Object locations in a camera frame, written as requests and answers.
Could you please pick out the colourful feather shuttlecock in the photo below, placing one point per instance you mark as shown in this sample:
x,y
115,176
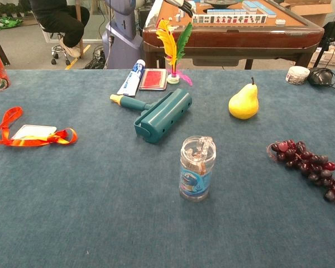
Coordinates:
x,y
169,44

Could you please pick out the bunch of red grapes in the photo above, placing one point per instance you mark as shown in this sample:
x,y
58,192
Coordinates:
x,y
310,164

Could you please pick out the black computer mouse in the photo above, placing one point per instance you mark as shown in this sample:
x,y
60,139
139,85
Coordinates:
x,y
321,76

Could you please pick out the brown cardboard box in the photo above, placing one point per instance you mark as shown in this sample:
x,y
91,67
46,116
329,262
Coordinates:
x,y
312,11

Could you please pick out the white badge card holder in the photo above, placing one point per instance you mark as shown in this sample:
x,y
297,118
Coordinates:
x,y
33,131

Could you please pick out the person in black clothes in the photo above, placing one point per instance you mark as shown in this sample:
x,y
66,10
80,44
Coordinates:
x,y
61,22

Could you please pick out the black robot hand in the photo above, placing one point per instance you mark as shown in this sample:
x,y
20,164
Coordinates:
x,y
188,8

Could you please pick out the green bag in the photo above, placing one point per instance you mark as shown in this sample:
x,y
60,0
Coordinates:
x,y
8,22

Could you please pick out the single white mahjong tile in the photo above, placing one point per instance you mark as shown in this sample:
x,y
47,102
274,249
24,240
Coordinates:
x,y
280,22

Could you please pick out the white blue toothpaste tube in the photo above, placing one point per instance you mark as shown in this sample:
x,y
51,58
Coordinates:
x,y
131,79

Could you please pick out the flat rectangular ink pad case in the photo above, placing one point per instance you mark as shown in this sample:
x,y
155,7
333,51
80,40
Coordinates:
x,y
153,79

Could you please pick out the black tripod stand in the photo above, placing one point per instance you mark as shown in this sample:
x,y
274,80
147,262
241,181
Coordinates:
x,y
328,39

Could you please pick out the teal lint roller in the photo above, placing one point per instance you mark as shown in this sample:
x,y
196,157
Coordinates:
x,y
162,117

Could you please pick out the brown wooden mahjong table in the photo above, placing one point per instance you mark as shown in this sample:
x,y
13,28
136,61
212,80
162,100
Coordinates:
x,y
240,37

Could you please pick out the yellow pear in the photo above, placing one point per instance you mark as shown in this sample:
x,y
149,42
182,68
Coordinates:
x,y
244,103

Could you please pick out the blue felt table cloth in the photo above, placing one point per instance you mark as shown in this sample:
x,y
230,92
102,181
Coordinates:
x,y
100,209

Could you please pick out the chrome swivel stool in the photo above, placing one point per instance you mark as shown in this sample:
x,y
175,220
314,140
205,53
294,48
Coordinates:
x,y
58,50

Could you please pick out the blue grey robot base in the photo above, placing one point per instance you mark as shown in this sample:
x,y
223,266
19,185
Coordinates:
x,y
123,42

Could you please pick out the small glass cup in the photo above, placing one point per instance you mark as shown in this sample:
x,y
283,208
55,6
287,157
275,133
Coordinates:
x,y
196,173

